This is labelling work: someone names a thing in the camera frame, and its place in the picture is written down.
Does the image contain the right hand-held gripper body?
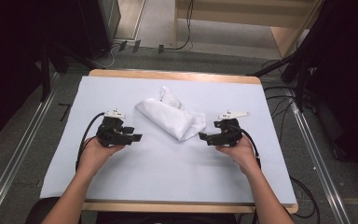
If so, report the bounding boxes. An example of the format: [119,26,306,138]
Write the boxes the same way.
[215,110,251,147]

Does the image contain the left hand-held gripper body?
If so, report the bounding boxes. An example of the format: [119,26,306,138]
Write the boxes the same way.
[95,108,129,147]

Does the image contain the white mesh laundry bag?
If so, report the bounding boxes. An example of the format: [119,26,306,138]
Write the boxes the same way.
[134,86,207,142]

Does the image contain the person's right hand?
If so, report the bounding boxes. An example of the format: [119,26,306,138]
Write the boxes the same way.
[214,133,261,175]

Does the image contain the person's left hand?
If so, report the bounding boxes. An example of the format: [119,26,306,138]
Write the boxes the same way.
[79,136,126,175]

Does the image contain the white table mat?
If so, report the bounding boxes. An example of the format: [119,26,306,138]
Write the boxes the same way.
[39,75,297,205]

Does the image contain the wooden table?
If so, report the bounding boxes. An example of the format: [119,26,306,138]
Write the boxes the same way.
[82,68,299,215]

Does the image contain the black metal stand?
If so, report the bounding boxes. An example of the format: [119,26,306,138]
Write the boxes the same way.
[246,46,316,111]
[38,43,71,102]

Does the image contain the person's dark pants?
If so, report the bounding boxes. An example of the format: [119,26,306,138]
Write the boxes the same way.
[24,196,239,224]

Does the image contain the light wooden shelf unit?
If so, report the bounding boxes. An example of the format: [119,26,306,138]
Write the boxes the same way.
[172,0,324,59]

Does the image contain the black curtain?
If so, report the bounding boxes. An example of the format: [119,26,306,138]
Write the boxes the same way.
[0,0,113,148]
[295,0,358,185]

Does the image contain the right hand-held gripper black cable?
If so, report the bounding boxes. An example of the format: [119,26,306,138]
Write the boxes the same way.
[237,126,262,171]

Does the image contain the hand-held gripper black cable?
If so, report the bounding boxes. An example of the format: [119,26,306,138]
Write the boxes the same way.
[237,126,262,171]
[75,111,106,172]

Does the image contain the left hand-held gripper black cable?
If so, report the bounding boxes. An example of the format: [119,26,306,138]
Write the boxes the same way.
[75,111,106,172]

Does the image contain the metal floor rail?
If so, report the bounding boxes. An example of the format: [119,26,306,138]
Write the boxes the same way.
[283,88,352,224]
[0,73,60,224]

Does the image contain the black floor cable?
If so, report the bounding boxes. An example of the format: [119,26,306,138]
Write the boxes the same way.
[288,175,321,219]

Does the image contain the black hanging cable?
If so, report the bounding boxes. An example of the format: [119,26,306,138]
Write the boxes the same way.
[162,0,195,51]

